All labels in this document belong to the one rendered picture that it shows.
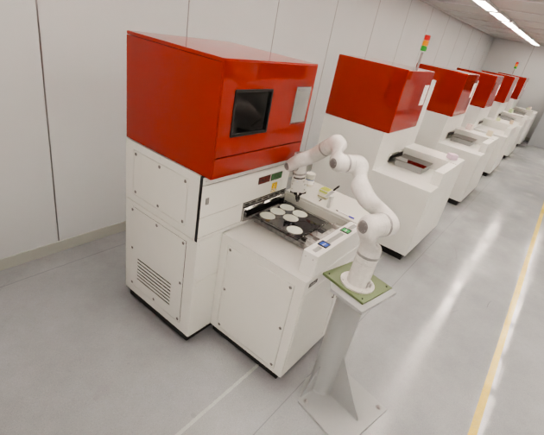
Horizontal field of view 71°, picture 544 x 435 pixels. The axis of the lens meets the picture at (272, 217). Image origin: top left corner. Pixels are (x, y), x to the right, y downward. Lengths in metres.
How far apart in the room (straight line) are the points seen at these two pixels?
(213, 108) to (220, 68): 0.18
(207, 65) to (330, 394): 2.03
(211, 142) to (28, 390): 1.69
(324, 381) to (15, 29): 2.86
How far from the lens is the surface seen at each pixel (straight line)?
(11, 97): 3.07
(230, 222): 2.35
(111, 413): 2.46
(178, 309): 2.62
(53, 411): 2.53
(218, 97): 1.88
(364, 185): 2.02
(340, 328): 2.25
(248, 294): 2.37
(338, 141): 2.16
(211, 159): 1.96
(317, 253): 2.04
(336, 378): 2.55
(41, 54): 3.09
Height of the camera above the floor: 2.00
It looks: 27 degrees down
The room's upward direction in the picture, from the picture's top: 11 degrees clockwise
